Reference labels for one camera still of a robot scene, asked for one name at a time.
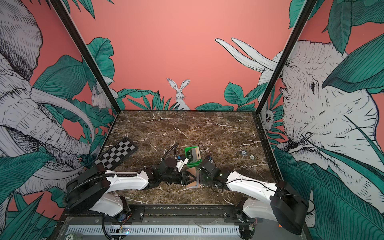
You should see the tan leather card holder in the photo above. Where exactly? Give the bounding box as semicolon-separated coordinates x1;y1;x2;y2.
186;168;200;189

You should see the green plastic tray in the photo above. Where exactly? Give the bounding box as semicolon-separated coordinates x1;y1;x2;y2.
185;146;202;168

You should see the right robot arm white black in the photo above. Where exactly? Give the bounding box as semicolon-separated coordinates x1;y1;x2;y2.
198;160;312;235

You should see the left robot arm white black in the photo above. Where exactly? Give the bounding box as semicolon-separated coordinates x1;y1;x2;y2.
63;158;197;222

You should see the stack of credit cards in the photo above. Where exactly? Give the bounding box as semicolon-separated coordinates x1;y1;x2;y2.
190;147;201;163

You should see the checkerboard calibration plate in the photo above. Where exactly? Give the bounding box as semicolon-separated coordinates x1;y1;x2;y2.
94;137;138;171

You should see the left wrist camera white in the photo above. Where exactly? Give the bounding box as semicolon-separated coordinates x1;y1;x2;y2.
176;155;189;173

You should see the black mounting rail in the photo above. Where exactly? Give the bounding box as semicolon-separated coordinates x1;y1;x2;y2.
59;204;259;224

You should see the white slotted cable duct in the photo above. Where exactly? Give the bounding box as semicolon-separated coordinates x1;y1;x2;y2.
65;224;241;236

